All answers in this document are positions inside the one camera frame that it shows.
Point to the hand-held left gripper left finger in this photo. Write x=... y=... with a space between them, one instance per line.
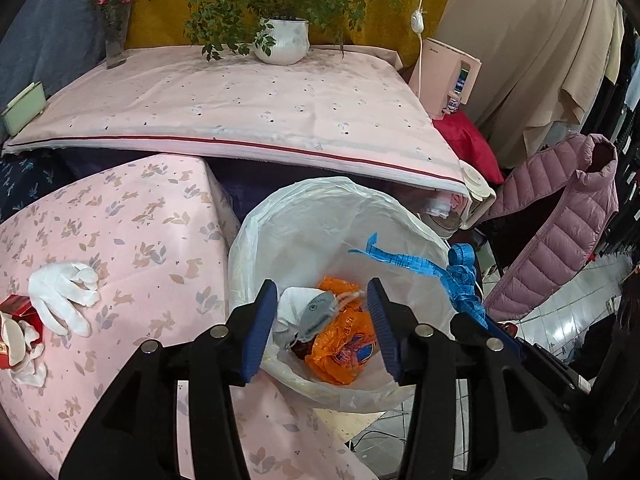
x=260 y=330

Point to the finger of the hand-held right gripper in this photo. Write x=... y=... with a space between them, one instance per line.
x=506 y=341
x=465 y=324

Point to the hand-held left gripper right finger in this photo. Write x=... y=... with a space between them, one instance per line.
x=382 y=330

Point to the white tissue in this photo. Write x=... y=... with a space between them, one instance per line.
x=290 y=305
x=30 y=375

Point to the orange printed snack packet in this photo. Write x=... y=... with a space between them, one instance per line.
x=340 y=345

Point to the brown frilly scrunchie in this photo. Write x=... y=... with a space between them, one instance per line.
x=302 y=351

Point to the blue ribbon tape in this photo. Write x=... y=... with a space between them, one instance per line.
x=462 y=275

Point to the grey face mask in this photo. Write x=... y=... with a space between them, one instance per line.
x=315 y=310

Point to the orange plastic bag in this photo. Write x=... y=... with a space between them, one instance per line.
x=337 y=287

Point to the trash bin with white liner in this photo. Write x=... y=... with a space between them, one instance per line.
x=310 y=240

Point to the wooden board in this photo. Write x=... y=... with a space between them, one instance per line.
x=345 y=422

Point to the pink rabbit-print tablecloth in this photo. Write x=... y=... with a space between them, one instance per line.
x=150 y=270

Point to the pink down jacket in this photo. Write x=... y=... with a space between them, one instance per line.
x=555 y=220

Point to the red cloth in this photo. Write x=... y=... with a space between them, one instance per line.
x=470 y=145

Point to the white glove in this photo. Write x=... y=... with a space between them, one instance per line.
x=55 y=290

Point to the pink cloth-covered shelf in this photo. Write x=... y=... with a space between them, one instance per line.
x=250 y=105

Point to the pink countertop appliance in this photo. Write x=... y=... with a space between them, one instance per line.
x=440 y=75

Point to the navy patterned cloth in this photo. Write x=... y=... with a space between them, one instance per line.
x=30 y=185

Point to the beige curtain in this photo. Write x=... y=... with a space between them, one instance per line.
x=530 y=50

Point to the green plant in white pot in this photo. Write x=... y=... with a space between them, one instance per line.
x=282 y=40

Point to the mustard yellow backdrop cloth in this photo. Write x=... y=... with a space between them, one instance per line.
x=390 y=5

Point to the green tissue box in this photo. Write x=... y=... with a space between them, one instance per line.
x=22 y=107

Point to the glass vase with pink flowers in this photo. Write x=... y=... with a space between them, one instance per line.
x=116 y=30

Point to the blue backdrop cloth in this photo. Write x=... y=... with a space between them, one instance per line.
x=50 y=25

